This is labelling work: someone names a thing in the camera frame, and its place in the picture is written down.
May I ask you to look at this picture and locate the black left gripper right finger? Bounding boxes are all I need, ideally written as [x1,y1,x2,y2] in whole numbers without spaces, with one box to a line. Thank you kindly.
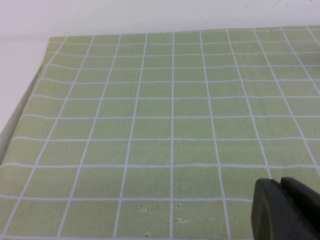
[279,176,320,240]

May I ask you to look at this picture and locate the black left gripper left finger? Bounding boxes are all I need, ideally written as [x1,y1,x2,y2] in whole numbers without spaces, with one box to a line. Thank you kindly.
[250,177,305,240]

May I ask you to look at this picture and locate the green white-grid tablecloth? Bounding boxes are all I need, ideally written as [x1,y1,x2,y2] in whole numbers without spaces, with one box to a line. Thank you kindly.
[0,24,320,240]

